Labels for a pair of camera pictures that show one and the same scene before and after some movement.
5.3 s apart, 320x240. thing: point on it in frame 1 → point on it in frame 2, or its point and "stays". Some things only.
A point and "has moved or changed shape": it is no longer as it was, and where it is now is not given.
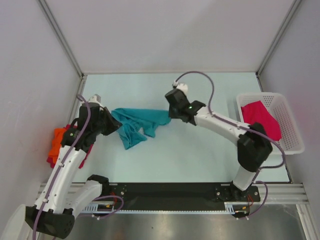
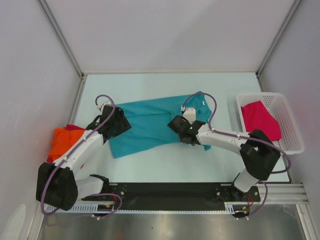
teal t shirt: x=132 y=120 has moved or changed shape
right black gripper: x=170 y=114 → x=180 y=138
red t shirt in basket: x=257 y=112 stays
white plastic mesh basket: x=291 y=140 stays
